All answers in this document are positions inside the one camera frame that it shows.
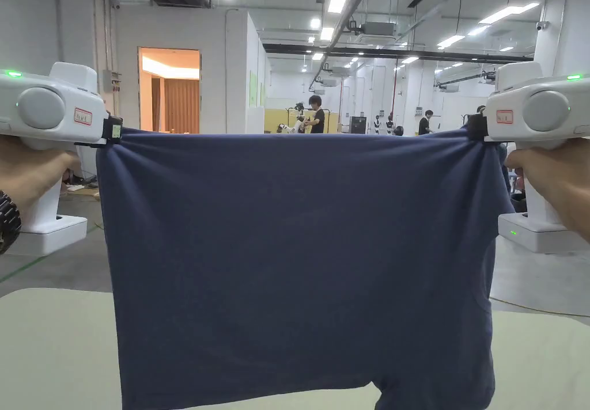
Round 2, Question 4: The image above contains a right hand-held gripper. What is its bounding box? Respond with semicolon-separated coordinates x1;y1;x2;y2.
465;62;590;255

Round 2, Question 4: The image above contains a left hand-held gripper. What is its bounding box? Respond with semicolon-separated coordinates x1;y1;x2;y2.
0;62;124;256

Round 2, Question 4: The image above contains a dark blue shirt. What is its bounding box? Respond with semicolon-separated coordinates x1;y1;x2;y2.
96;126;517;410

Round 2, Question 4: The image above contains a person's left hand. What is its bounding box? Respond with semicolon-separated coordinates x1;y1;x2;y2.
0;133;82;215

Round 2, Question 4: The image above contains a person's right hand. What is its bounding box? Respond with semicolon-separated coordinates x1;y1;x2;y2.
504;137;590;246

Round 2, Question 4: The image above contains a white robot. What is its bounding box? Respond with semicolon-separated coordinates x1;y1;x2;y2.
275;114;309;134

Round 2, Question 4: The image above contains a bed with pale green sheet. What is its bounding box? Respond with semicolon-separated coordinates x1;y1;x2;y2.
0;287;590;410

